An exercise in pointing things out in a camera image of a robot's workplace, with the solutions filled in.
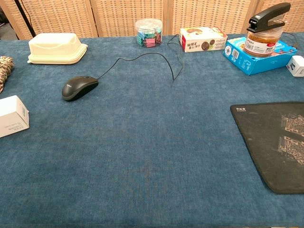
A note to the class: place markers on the black computer mouse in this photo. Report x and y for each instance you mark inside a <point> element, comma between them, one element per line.
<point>78,89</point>

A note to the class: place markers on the black printed mouse pad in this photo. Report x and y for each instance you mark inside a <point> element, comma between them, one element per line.
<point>261,142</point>

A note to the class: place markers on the blue table cloth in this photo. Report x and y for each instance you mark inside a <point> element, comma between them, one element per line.
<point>142,142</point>

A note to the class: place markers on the clear jar of binder clips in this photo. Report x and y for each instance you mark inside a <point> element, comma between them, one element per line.
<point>149,33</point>

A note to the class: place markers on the white cookie box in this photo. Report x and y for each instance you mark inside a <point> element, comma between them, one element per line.
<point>202,40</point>

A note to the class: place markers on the woven folding screen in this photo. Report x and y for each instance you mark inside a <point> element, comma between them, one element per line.
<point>118,14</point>

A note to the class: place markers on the cream plastic lunch box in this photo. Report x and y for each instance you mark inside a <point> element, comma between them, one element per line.
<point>54,47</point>

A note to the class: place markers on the blue cardboard box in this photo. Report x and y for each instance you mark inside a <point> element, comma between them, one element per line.
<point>261,64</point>

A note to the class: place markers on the white rectangular carton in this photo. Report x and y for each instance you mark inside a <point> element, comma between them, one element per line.
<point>12,116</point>

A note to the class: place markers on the black stapler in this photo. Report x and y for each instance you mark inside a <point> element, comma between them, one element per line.
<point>263,21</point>

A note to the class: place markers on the small white cube box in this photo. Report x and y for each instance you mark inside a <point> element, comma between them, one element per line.
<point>295,66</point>

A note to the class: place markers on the black tripod stand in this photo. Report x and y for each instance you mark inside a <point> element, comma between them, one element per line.
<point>23,16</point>

